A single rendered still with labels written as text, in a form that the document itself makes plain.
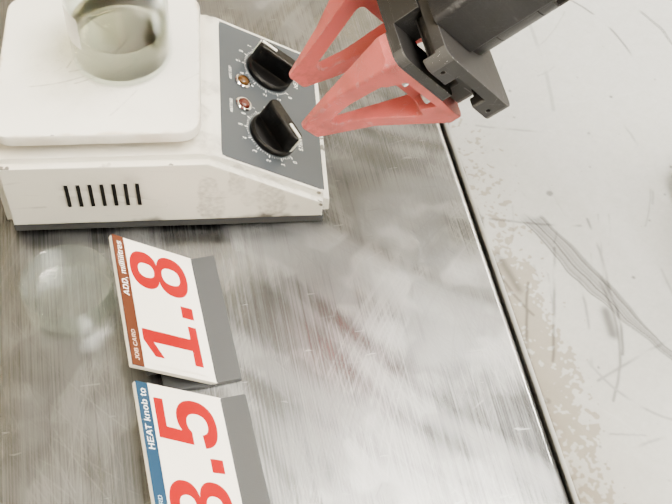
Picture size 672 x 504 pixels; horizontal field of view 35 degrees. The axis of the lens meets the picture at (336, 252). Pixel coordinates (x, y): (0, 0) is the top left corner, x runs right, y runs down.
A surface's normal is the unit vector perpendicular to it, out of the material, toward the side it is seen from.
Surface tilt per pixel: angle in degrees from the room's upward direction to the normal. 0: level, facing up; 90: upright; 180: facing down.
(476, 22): 95
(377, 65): 62
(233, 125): 30
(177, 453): 40
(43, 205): 90
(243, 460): 0
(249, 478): 0
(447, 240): 0
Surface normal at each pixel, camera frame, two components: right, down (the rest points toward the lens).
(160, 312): 0.66, -0.56
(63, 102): 0.05, -0.59
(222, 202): 0.08, 0.81
